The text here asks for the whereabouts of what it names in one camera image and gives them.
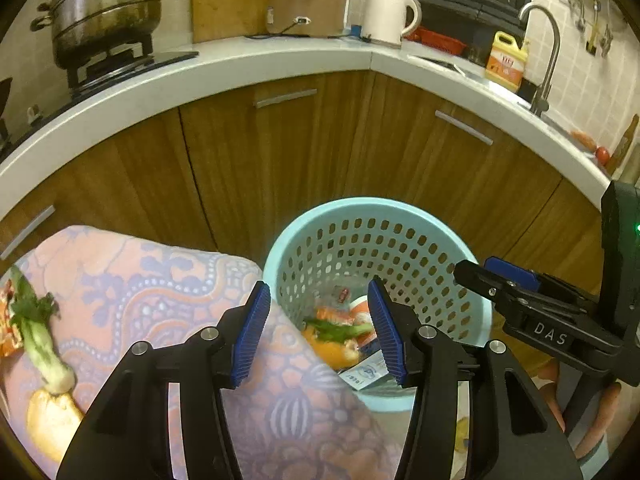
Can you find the white labelled packet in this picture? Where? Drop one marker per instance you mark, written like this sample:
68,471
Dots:
365,372

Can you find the green vegetable leaf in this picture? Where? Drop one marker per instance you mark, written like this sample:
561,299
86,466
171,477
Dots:
340,331

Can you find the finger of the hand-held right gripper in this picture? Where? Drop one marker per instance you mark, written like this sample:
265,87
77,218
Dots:
475,277
515,272

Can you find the yellow detergent bottle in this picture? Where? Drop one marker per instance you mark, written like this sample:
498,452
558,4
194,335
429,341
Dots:
505,67

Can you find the red dish rack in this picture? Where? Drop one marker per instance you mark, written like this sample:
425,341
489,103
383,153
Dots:
440,40

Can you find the hanging metal utensil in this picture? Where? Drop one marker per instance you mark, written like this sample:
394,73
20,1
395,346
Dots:
607,35
576,2

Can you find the green bok choy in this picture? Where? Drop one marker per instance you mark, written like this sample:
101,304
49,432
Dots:
42,350

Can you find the wooden kitchen counter cabinet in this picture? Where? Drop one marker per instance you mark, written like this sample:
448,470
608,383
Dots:
300,150

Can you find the printed pink tablecloth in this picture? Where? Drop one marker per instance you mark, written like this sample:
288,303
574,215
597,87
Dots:
175,285

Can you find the white electric kettle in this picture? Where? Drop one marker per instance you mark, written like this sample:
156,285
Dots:
385,15

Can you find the orange carrot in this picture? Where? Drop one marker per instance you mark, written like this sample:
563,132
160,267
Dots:
582,139

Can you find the person's right hand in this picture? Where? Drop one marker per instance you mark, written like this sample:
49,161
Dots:
602,410

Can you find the black gas stove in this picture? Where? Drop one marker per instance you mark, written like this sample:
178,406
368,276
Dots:
125,67

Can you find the light blue plastic basket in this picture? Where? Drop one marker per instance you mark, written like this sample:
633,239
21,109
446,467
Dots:
350,240

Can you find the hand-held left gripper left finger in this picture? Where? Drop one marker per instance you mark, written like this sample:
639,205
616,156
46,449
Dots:
252,330

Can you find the yellow fruit peel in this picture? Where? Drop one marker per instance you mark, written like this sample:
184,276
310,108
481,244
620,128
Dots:
52,425

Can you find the steel steamer pot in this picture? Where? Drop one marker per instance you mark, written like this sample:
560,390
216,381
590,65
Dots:
105,20

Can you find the steel kitchen faucet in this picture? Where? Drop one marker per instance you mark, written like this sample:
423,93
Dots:
545,85

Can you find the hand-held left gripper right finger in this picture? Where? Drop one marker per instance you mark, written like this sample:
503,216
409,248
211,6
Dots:
387,330

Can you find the red tomato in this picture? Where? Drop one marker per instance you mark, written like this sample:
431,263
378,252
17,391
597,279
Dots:
603,154

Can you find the orange paper cup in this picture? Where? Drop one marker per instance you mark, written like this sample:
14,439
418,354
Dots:
330,351

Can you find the cartoon print snack wrapper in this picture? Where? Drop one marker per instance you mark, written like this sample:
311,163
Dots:
7,320

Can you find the wooden cutting board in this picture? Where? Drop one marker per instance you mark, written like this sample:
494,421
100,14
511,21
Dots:
230,0

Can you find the brown rice cooker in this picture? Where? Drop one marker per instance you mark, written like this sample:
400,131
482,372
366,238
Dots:
305,5

